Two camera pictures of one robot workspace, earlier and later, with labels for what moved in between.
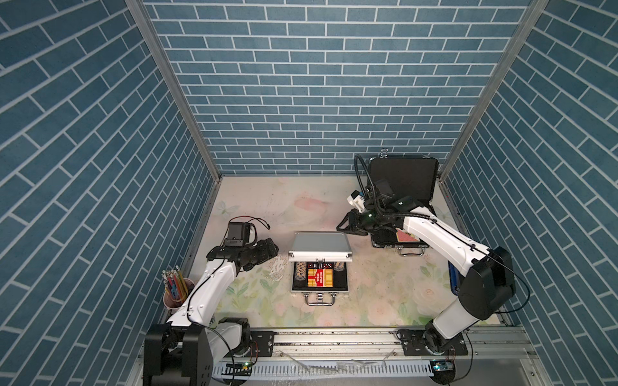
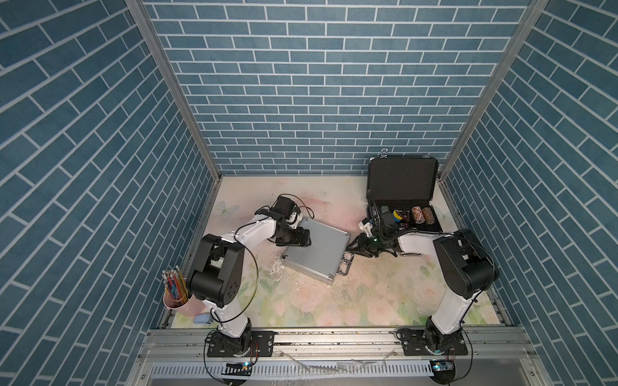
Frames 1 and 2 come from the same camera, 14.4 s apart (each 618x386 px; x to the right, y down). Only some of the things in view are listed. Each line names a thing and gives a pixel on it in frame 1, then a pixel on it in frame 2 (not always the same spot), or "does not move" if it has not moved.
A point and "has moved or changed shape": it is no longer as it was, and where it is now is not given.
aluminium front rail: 321,350 does not move
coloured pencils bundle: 175,283 does not move
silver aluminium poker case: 320,265 has moved or changed shape
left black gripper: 264,253 to 297,241
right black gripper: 353,222 to 360,248
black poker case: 412,175 does not move
